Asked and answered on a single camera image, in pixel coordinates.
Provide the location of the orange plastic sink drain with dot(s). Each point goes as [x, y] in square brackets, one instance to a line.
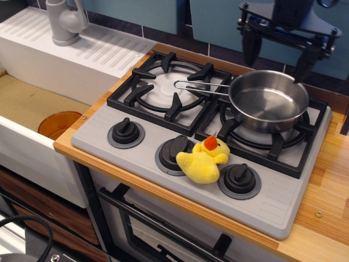
[56, 124]

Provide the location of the black stove knob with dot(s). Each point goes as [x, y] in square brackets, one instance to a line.
[126, 134]
[239, 182]
[165, 156]

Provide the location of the black left stove knob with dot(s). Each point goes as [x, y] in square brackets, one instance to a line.
[126, 134]

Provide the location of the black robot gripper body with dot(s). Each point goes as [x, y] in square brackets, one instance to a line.
[290, 23]

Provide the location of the black middle stove knob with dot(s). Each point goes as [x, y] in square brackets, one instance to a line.
[165, 156]

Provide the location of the black burner grate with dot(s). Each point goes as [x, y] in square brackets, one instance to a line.
[292, 152]
[170, 92]

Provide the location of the black oven door handle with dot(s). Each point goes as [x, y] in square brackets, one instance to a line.
[116, 199]

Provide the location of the grey toy stove top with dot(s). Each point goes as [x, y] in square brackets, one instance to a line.
[272, 211]

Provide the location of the wooden drawer fronts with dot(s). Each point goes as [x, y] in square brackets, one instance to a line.
[71, 225]

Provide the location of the black left burner grate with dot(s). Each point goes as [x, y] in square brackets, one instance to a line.
[170, 92]

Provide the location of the black right burner grate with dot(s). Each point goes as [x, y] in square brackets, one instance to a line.
[292, 152]

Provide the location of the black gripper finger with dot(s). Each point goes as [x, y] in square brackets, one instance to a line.
[310, 55]
[251, 44]

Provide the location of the yellow stuffed duck toy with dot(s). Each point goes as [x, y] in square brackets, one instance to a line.
[201, 165]

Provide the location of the black right stove knob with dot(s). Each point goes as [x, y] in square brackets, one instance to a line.
[239, 182]

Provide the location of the grey oven door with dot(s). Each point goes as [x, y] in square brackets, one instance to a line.
[153, 231]

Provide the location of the white toy sink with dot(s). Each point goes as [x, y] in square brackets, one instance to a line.
[39, 78]

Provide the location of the stainless steel saucepan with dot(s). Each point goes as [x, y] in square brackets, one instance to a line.
[265, 101]

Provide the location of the grey toy faucet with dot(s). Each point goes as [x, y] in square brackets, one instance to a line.
[66, 24]

